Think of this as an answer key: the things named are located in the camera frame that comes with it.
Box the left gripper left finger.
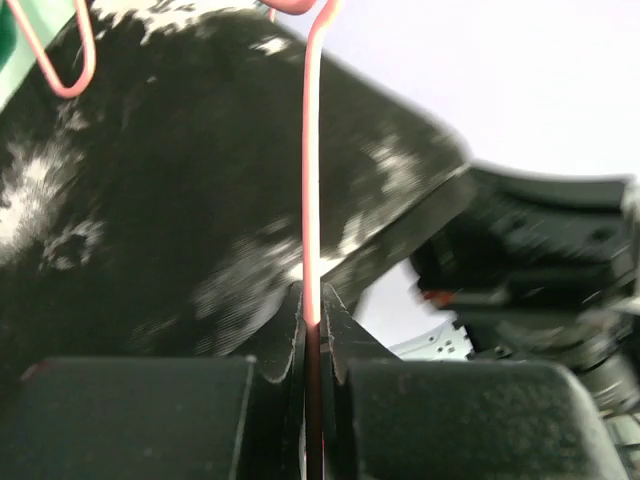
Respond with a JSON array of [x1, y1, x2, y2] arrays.
[[1, 287, 305, 479]]

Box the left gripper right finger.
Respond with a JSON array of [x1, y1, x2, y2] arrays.
[[321, 285, 628, 479]]

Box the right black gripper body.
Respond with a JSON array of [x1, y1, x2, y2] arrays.
[[411, 167, 639, 360]]

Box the black white tie-dye trousers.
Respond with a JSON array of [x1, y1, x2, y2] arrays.
[[1, 1, 475, 386]]

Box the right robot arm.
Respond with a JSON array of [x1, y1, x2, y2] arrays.
[[393, 168, 639, 479]]

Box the green white tie-dye trousers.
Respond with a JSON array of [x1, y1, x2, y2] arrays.
[[1, 1, 77, 108]]

